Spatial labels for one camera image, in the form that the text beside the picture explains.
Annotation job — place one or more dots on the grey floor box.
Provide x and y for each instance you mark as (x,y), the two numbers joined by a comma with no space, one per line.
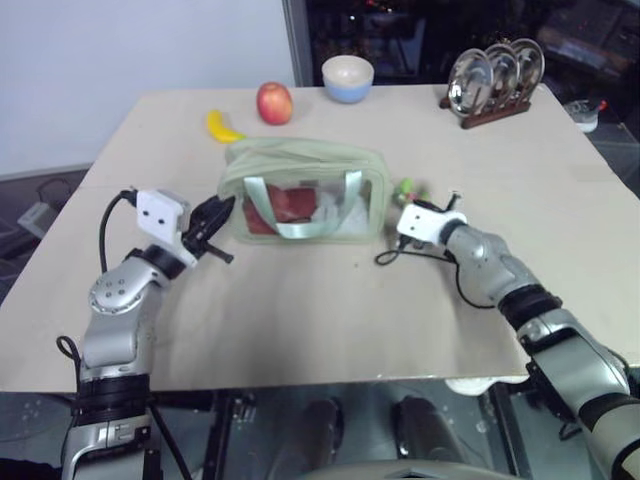
(34,219)

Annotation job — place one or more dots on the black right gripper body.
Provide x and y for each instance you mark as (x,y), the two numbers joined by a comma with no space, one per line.
(432,204)

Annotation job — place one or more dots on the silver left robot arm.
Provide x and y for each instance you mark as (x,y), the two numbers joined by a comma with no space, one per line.
(115,300)

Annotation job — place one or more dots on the green clear-sided zip pouch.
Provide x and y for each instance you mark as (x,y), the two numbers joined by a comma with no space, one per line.
(300,155)

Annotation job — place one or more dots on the white shoe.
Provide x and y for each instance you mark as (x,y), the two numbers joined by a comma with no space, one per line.
(585,117)

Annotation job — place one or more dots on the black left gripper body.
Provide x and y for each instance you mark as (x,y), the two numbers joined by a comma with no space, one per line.
(199,230)

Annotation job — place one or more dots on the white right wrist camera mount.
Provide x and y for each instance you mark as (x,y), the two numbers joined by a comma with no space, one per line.
(422,222)

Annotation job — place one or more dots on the grey window frame post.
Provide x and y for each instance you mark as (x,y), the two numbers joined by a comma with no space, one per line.
(297,40)

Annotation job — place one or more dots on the white rounded object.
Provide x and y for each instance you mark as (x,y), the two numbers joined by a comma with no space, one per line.
(467,386)

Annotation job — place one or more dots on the dark wooden plate rack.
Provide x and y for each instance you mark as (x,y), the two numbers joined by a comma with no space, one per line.
(492,116)

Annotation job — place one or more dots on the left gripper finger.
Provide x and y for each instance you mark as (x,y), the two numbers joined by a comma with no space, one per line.
(220,253)
(217,207)

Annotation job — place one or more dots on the red item inside pouch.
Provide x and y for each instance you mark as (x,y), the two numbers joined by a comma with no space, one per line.
(292,205)

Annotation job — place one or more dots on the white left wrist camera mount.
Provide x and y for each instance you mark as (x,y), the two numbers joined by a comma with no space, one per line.
(157,212)

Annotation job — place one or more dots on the shiny metal plate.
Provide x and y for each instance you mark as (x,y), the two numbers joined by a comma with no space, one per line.
(532,62)
(467,82)
(504,67)

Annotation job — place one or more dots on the black table frame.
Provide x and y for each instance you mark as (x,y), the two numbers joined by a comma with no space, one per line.
(220,435)

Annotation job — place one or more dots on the yellow banana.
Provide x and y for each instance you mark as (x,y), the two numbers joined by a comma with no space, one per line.
(220,129)

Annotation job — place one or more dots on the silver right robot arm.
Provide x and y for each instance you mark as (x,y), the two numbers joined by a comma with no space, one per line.
(500,270)

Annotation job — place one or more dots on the red apple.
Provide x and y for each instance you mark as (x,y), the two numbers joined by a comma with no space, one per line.
(274,102)

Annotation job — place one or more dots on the white item inside pouch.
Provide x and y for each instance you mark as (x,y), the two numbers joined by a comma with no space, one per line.
(345,212)

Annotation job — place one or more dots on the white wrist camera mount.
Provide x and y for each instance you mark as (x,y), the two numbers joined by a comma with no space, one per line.
(157,212)
(422,222)

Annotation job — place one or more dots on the blue and cream bowl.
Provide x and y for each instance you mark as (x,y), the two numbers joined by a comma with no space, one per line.
(347,87)

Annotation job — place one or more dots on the dark rounded shape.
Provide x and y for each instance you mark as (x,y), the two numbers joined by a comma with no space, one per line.
(322,430)
(425,430)

